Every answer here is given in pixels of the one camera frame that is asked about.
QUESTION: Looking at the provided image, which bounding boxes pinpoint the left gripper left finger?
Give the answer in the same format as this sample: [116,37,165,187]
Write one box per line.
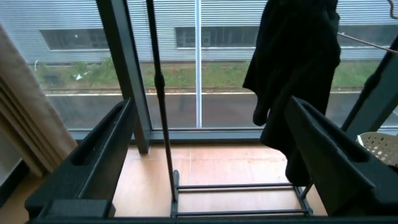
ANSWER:
[24,98,137,218]

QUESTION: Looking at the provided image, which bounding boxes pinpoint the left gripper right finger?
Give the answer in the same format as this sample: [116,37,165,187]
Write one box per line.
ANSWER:
[284,95,398,216]

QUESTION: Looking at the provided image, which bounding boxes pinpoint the black shorts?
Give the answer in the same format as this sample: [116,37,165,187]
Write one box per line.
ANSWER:
[242,0,342,187]

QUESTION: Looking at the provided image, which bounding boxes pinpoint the white laundry basket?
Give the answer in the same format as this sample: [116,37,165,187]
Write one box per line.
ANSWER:
[356,131,398,167]

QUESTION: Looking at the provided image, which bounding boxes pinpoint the black clothes rack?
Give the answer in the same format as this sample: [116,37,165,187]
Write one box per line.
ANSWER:
[145,0,398,218]

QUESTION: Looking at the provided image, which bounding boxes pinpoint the pink clothes hanger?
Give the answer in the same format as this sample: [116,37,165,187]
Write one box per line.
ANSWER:
[337,0,398,55]

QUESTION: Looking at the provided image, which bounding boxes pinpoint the beige curtain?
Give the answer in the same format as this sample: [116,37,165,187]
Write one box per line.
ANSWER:
[0,24,78,177]

